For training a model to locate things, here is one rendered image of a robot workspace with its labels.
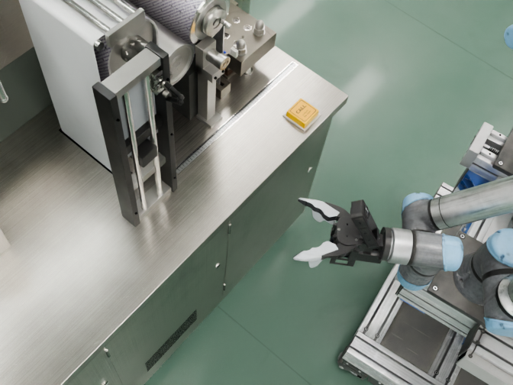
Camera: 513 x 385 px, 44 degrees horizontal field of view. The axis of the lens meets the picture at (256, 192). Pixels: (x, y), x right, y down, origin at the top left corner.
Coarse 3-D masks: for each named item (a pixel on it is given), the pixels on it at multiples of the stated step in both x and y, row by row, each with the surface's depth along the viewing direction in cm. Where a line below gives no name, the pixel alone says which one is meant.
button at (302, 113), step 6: (300, 102) 187; (306, 102) 187; (294, 108) 186; (300, 108) 186; (306, 108) 186; (312, 108) 186; (288, 114) 185; (294, 114) 185; (300, 114) 185; (306, 114) 185; (312, 114) 185; (294, 120) 185; (300, 120) 184; (306, 120) 184
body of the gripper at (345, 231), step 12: (336, 228) 132; (348, 228) 131; (384, 228) 132; (336, 240) 131; (348, 240) 129; (360, 240) 130; (384, 240) 131; (360, 252) 134; (372, 252) 134; (384, 252) 130; (348, 264) 135
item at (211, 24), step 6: (216, 6) 154; (210, 12) 153; (216, 12) 153; (222, 12) 155; (204, 18) 153; (210, 18) 152; (216, 18) 155; (222, 18) 157; (204, 24) 154; (210, 24) 154; (216, 24) 156; (204, 30) 155; (210, 30) 156; (216, 30) 158
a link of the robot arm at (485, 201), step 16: (512, 176) 132; (464, 192) 138; (480, 192) 135; (496, 192) 132; (512, 192) 130; (416, 208) 145; (432, 208) 142; (448, 208) 139; (464, 208) 137; (480, 208) 135; (496, 208) 133; (512, 208) 132; (416, 224) 144; (432, 224) 143; (448, 224) 141; (464, 224) 141
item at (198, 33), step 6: (216, 0) 153; (222, 0) 155; (210, 6) 152; (222, 6) 157; (204, 12) 152; (198, 18) 152; (198, 24) 153; (198, 30) 155; (198, 36) 157; (204, 36) 159
